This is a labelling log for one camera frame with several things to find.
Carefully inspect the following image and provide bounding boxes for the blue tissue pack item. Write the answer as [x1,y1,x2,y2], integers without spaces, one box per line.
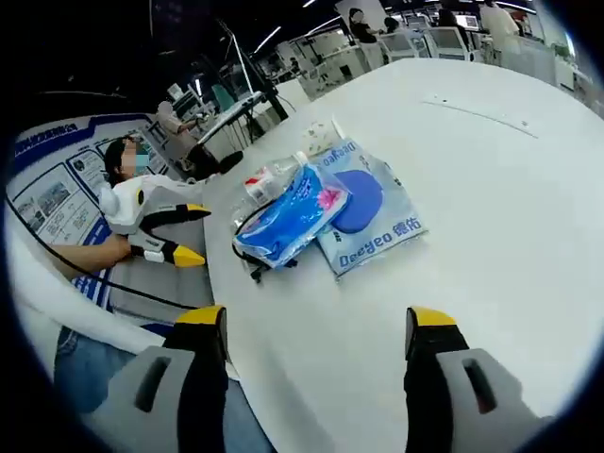
[233,163,353,270]

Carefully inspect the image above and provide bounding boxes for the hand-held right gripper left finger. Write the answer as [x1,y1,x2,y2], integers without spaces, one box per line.
[89,305,228,453]

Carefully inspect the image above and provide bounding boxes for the wall poster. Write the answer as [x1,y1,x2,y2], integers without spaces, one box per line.
[7,112,157,246]

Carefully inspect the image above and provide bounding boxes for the white office chair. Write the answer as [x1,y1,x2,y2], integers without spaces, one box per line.
[427,25,473,60]

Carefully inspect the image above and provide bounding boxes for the patterned paper cup item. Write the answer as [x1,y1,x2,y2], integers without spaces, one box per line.
[301,120,339,157]

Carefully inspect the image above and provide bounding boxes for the person's blue jeans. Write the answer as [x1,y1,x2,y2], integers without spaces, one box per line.
[54,325,265,453]

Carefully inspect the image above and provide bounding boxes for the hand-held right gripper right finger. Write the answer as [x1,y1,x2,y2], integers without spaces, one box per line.
[403,305,557,453]

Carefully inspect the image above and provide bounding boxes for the white table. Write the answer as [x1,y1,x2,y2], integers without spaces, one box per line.
[200,56,600,453]

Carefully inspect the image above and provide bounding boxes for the clear plastic bottle item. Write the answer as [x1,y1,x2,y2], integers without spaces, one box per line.
[230,150,310,235]

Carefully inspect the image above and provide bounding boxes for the wet wipes packet item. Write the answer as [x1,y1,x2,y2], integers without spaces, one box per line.
[309,139,429,283]

